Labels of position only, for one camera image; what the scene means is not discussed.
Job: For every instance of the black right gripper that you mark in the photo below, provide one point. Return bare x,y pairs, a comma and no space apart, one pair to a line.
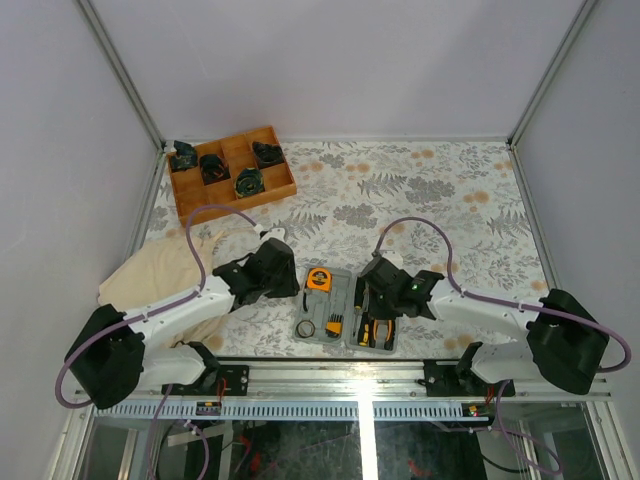
375,312

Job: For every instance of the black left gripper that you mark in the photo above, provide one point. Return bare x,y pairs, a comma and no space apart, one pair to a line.
292,285

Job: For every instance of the long yellow black screwdriver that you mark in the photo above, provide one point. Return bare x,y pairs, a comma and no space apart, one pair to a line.
359,296

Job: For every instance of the orange tape measure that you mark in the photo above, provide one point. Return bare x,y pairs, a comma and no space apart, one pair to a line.
319,280

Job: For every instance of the short yellow black screwdriver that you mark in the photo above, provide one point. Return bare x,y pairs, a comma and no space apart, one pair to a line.
364,334

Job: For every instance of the orange black pliers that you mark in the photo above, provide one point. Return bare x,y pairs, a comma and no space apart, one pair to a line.
383,335

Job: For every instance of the orange hex key set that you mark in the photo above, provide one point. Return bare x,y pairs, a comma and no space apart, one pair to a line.
334,325

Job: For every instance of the grey plastic tool case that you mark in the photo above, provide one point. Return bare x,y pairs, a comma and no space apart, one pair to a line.
339,301

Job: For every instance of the black tape roll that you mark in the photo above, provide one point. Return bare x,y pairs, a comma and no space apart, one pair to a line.
305,329

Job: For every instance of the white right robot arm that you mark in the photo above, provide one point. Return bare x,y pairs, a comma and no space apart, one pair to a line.
554,338

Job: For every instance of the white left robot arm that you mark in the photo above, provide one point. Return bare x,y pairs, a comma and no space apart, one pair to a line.
118,353

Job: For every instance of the dark rolled item centre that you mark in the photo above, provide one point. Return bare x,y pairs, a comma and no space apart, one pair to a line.
248,183

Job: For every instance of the dark rolled item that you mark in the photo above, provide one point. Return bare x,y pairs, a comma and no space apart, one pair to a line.
248,183
184,158
267,154
213,168

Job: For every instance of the beige cloth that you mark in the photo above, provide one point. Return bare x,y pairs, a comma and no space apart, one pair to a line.
161,268

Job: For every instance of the wooden compartment tray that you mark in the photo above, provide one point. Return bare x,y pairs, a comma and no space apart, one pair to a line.
191,193

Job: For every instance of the dark rolled item back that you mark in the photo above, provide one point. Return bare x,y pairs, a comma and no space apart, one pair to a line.
267,154

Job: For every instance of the dark rolled item far left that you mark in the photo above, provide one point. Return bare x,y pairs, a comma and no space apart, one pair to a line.
184,158

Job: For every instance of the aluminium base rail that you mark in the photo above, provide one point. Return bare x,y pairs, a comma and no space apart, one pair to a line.
287,390

